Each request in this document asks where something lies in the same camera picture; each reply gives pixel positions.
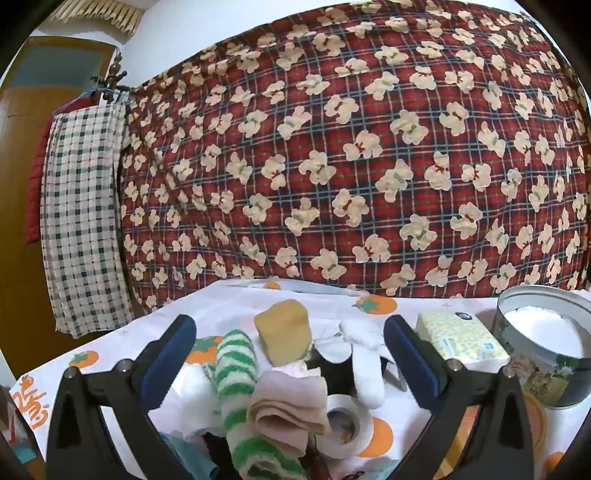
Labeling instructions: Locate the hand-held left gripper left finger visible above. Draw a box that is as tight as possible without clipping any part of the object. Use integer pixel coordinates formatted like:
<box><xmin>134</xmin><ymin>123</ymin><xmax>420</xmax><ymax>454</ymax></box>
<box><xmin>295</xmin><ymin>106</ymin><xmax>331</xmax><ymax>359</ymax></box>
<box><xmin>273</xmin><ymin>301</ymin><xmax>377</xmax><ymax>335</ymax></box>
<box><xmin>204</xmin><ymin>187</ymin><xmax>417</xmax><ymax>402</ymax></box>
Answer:
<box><xmin>46</xmin><ymin>314</ymin><xmax>199</xmax><ymax>480</ymax></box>

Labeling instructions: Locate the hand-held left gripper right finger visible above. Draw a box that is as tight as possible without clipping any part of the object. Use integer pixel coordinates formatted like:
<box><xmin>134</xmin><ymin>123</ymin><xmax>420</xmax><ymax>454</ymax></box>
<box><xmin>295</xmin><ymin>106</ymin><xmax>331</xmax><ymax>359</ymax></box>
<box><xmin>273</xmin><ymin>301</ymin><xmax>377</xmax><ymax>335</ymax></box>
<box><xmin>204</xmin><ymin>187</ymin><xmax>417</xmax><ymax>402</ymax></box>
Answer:
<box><xmin>383</xmin><ymin>315</ymin><xmax>549</xmax><ymax>480</ymax></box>

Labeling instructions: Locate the white glove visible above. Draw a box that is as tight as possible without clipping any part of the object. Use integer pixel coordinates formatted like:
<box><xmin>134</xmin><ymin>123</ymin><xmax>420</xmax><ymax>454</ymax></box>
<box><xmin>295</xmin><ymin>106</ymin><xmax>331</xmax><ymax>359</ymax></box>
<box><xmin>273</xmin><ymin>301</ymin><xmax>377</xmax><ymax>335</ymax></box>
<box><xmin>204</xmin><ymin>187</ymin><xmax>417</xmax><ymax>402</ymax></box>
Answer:
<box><xmin>318</xmin><ymin>318</ymin><xmax>393</xmax><ymax>409</ymax></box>

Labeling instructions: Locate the green striped fuzzy sock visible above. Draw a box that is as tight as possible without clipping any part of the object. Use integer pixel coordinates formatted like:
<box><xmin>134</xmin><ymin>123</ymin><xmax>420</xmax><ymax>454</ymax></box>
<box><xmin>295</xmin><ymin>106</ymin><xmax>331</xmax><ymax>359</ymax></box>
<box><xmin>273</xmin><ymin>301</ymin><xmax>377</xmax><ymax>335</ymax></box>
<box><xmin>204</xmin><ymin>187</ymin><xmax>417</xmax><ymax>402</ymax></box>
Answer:
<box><xmin>210</xmin><ymin>329</ymin><xmax>305</xmax><ymax>480</ymax></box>

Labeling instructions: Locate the white tape roll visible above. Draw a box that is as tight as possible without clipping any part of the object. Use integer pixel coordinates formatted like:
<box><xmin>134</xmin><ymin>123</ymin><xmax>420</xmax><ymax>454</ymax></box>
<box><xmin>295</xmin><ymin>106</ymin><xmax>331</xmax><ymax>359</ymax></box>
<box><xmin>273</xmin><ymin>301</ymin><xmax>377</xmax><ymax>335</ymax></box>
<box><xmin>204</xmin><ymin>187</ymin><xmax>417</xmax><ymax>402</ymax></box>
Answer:
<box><xmin>316</xmin><ymin>394</ymin><xmax>374</xmax><ymax>460</ymax></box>

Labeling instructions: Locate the teal soft cloth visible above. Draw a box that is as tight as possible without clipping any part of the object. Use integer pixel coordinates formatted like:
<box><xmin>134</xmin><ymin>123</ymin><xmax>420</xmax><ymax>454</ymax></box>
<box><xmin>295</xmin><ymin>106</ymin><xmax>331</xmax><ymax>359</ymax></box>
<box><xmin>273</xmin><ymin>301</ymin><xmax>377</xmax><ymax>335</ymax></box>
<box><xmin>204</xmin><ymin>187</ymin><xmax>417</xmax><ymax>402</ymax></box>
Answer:
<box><xmin>161</xmin><ymin>434</ymin><xmax>219</xmax><ymax>480</ymax></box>

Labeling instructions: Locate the black cloth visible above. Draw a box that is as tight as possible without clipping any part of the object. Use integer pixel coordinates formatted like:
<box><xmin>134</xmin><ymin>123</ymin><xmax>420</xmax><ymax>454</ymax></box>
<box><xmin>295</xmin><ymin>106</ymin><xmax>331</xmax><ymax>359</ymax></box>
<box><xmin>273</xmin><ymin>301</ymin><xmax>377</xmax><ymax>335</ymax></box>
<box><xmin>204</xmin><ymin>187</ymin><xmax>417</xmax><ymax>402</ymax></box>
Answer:
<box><xmin>202</xmin><ymin>428</ymin><xmax>232</xmax><ymax>468</ymax></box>

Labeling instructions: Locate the yellow sponge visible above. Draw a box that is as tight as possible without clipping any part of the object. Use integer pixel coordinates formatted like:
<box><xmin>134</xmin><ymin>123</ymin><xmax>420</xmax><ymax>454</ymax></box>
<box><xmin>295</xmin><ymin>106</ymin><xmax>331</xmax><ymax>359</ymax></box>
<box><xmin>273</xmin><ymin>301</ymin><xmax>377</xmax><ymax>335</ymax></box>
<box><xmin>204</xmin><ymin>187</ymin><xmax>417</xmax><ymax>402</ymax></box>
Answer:
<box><xmin>254</xmin><ymin>299</ymin><xmax>311</xmax><ymax>365</ymax></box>

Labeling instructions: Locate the pink cloth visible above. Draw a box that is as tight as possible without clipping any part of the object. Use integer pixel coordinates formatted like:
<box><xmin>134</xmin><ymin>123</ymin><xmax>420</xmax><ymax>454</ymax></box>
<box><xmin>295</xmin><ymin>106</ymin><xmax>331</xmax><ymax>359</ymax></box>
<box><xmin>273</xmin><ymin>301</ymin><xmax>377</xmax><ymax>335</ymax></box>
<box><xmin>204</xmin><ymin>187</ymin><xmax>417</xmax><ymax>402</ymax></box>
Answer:
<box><xmin>248</xmin><ymin>369</ymin><xmax>334</xmax><ymax>457</ymax></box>

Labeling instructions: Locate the round printed metal tin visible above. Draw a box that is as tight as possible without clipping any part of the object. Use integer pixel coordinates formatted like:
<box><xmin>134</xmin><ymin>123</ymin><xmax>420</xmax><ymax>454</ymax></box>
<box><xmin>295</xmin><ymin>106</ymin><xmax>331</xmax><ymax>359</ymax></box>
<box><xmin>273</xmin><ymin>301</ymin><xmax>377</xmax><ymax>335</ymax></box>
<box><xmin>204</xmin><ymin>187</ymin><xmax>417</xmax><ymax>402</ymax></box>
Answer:
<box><xmin>492</xmin><ymin>285</ymin><xmax>591</xmax><ymax>409</ymax></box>

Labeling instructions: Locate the white crumpled cloth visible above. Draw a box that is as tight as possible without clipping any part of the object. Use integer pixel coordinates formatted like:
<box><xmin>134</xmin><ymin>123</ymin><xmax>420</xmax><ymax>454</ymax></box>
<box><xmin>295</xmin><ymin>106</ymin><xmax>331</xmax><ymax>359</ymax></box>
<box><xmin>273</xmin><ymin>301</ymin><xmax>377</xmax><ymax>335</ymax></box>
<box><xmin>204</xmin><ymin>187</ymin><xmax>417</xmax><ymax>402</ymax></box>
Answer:
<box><xmin>164</xmin><ymin>362</ymin><xmax>223</xmax><ymax>439</ymax></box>

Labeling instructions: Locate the white persimmon-print tablecloth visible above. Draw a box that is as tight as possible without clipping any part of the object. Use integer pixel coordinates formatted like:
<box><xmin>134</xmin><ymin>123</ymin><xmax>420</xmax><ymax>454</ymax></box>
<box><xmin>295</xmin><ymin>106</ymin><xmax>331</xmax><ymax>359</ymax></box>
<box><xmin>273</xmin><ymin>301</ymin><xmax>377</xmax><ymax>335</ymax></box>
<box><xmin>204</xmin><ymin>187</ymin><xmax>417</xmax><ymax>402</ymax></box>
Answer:
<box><xmin>9</xmin><ymin>277</ymin><xmax>591</xmax><ymax>480</ymax></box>

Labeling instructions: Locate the yellow patterned tissue pack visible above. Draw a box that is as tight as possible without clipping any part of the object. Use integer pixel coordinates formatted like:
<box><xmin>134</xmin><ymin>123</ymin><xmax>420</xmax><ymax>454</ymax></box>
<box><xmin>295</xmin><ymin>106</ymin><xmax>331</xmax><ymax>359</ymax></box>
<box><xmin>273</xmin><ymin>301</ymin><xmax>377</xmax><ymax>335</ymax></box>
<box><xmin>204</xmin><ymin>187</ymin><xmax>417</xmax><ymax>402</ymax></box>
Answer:
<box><xmin>416</xmin><ymin>311</ymin><xmax>511</xmax><ymax>374</ymax></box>

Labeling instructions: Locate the wooden door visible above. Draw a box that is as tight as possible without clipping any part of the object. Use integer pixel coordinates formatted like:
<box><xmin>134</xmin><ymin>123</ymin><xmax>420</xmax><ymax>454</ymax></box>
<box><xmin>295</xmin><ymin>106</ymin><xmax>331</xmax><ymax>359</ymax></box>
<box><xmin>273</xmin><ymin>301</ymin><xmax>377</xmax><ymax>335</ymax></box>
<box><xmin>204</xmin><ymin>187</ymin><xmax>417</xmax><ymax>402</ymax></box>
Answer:
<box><xmin>0</xmin><ymin>37</ymin><xmax>123</xmax><ymax>384</ymax></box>

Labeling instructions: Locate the checkered cream cloth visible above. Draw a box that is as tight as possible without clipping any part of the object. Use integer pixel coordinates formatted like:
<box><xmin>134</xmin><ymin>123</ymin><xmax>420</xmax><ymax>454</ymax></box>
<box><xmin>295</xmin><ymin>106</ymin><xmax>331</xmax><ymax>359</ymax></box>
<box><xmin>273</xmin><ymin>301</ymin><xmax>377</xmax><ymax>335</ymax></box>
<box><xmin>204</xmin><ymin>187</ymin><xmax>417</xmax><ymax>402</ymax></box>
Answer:
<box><xmin>41</xmin><ymin>102</ymin><xmax>136</xmax><ymax>340</ymax></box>

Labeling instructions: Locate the red quilted jacket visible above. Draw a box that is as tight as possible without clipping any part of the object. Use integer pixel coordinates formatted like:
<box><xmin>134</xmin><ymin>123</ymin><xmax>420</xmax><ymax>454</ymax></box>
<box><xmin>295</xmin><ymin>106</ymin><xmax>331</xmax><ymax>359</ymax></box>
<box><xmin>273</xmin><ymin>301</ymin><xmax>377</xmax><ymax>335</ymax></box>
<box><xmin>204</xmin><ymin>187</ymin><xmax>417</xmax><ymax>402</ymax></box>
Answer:
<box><xmin>25</xmin><ymin>113</ymin><xmax>58</xmax><ymax>243</ymax></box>

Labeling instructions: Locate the red plaid bear-print blanket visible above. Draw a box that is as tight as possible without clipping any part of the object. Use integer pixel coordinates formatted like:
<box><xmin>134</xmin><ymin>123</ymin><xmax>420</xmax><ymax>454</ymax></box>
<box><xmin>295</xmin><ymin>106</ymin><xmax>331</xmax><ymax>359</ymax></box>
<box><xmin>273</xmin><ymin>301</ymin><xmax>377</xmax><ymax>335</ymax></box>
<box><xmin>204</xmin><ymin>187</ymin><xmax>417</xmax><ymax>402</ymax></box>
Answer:
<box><xmin>117</xmin><ymin>0</ymin><xmax>591</xmax><ymax>308</ymax></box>

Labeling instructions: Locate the metal coat rack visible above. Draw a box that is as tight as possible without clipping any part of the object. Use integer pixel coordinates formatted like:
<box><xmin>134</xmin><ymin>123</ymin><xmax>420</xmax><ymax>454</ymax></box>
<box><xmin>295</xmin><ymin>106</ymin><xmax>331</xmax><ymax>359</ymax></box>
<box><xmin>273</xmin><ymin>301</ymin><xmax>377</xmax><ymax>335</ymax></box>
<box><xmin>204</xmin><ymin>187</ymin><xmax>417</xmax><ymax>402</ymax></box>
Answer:
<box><xmin>90</xmin><ymin>51</ymin><xmax>134</xmax><ymax>104</ymax></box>

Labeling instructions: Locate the beige fringe valance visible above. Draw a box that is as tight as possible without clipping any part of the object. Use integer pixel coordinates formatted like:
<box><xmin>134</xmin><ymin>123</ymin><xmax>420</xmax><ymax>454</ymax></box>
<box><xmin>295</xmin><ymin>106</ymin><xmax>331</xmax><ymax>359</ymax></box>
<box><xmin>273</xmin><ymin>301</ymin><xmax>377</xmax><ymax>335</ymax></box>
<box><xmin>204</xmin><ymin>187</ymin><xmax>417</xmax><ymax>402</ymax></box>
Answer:
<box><xmin>48</xmin><ymin>0</ymin><xmax>144</xmax><ymax>35</ymax></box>

